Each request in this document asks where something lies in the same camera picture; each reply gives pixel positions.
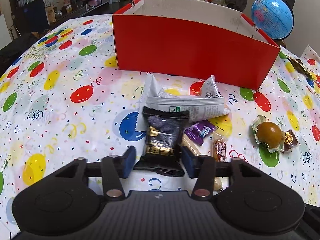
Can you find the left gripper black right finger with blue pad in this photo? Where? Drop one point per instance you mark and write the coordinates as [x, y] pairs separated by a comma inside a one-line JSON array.
[[205, 169]]

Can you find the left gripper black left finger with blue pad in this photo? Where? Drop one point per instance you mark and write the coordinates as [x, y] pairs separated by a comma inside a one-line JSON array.
[[110, 169]]

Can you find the beige sausage stick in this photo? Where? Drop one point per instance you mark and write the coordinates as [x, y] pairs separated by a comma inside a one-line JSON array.
[[194, 150]]

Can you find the black snack packet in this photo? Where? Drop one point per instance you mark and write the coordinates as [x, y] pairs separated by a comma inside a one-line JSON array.
[[162, 145]]

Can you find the red white candy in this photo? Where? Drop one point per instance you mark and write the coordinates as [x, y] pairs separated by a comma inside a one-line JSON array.
[[219, 147]]

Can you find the purple candy wrapper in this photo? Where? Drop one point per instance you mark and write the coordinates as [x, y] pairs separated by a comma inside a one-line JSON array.
[[199, 130]]

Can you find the white snack packet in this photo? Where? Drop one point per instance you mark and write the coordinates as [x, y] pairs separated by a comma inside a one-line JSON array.
[[209, 104]]

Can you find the brown jelly cup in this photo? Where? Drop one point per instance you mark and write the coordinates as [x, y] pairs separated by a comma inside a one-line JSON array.
[[268, 134]]

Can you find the balloon pattern tablecloth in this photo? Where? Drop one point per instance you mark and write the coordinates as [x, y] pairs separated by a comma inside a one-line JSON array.
[[66, 98]]

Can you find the brown gold candy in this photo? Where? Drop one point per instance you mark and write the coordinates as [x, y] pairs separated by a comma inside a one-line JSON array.
[[290, 141]]

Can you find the red cardboard box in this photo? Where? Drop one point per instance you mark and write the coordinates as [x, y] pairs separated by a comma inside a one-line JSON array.
[[192, 38]]

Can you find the yellow black snack wrapper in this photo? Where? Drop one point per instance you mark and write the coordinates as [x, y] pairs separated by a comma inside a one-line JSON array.
[[298, 66]]

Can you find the black jacket on chair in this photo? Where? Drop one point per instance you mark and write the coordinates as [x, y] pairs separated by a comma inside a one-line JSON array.
[[11, 53]]

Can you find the blue globe on stand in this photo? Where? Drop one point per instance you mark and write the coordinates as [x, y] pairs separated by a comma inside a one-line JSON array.
[[274, 17]]

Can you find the dark tv console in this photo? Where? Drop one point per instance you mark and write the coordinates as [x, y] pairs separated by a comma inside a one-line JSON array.
[[79, 9]]

